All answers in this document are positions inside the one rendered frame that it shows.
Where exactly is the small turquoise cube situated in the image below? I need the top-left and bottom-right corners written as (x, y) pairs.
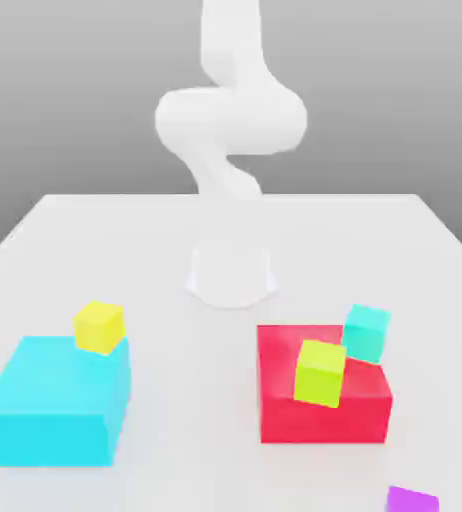
top-left (341, 303), bottom-right (392, 364)

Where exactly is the small purple cube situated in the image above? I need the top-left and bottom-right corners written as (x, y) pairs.
top-left (386, 485), bottom-right (441, 512)

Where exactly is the large red box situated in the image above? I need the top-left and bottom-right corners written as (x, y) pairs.
top-left (256, 324), bottom-right (395, 445)

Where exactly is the small yellow cube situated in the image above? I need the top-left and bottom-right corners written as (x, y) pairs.
top-left (72, 300), bottom-right (126, 356)

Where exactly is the large cyan box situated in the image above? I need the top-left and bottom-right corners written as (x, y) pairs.
top-left (0, 334), bottom-right (132, 469)

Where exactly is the small lime cube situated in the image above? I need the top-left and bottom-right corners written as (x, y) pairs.
top-left (293, 339), bottom-right (348, 410)

